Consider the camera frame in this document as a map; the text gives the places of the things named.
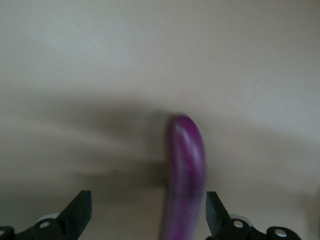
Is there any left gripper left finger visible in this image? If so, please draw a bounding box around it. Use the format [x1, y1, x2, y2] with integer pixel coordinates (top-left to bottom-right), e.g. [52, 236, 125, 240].
[14, 189, 93, 240]

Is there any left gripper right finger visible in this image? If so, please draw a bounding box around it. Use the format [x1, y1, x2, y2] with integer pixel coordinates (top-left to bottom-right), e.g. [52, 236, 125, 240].
[205, 191, 266, 240]

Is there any long purple eggplant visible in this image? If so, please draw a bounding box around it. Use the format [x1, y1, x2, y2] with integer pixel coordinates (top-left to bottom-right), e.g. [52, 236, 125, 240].
[159, 113, 208, 240]

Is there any brown table cover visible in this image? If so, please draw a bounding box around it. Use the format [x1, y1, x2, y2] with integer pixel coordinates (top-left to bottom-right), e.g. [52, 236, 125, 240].
[0, 0, 320, 240]

